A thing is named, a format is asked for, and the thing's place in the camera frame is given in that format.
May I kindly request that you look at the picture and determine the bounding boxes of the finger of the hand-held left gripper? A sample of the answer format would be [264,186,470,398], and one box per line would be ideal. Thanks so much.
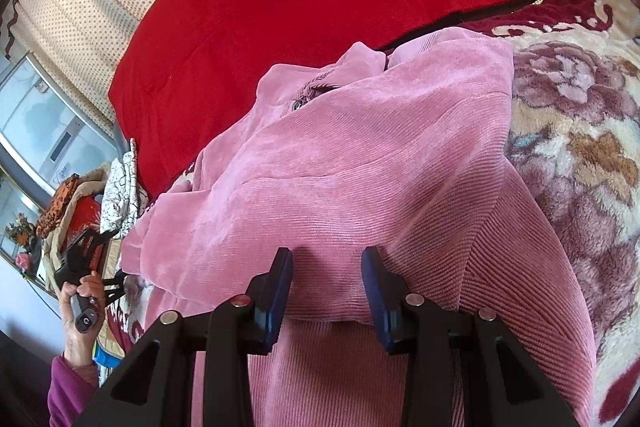
[99,271,130,308]

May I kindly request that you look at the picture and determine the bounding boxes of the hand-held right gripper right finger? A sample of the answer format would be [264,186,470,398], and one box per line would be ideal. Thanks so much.
[361,246,576,427]

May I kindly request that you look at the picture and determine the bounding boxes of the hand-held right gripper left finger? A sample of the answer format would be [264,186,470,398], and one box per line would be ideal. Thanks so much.
[75,248,296,427]

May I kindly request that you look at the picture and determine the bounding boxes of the pink corduroy coat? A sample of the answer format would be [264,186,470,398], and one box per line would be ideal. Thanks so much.
[120,27,598,427]

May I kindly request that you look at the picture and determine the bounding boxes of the person's left forearm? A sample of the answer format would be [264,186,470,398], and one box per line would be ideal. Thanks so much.
[47,349,101,427]

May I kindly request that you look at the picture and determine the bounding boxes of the person's left hand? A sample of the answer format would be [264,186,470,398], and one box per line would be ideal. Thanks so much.
[59,272,107,360]

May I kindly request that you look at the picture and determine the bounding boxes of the red cloth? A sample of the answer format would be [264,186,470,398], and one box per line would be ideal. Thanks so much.
[70,197,103,238]

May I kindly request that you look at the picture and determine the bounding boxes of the orange patterned cushion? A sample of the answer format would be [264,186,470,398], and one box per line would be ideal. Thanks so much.
[37,174,81,238]

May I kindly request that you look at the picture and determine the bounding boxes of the flower bouquet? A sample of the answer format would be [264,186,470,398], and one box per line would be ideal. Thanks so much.
[5,212,36,270]

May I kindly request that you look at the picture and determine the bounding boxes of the white patterned cloth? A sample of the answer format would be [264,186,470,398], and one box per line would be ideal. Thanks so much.
[102,138,151,233]

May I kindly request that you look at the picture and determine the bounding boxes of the window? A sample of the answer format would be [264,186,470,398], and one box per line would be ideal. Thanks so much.
[0,52,118,258]

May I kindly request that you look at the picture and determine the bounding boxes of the floral plush blanket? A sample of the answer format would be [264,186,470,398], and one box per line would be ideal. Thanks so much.
[95,0,640,425]

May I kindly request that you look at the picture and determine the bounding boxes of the cream dotted curtain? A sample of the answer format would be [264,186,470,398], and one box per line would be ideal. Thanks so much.
[0,0,201,138]

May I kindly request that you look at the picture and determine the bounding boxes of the red quilt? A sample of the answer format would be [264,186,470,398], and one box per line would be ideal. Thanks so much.
[107,0,581,202]

